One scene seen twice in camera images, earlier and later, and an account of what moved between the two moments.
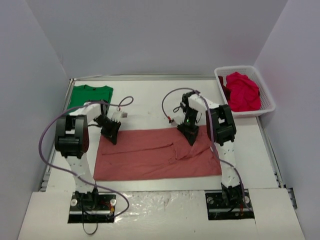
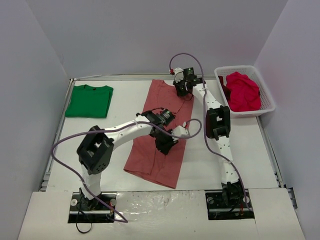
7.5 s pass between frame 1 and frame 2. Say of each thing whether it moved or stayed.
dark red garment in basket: stayed
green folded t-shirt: stayed
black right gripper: moved
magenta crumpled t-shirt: stayed
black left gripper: moved
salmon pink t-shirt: moved
